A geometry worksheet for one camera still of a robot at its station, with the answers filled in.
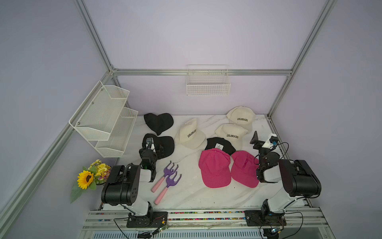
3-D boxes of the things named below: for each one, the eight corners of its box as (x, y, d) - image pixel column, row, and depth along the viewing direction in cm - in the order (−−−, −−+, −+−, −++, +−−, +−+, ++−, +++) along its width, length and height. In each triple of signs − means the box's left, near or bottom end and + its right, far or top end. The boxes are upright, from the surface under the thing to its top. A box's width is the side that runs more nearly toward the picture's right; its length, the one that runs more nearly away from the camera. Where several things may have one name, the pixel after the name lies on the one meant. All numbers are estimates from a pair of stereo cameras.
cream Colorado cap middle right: (213, 134, 111) (214, 128, 106) (226, 122, 118) (227, 117, 113) (239, 152, 101) (241, 147, 96) (251, 138, 108) (253, 133, 103)
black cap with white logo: (204, 149, 102) (205, 144, 98) (208, 137, 109) (209, 132, 104) (232, 156, 99) (234, 152, 94) (235, 143, 105) (236, 138, 101)
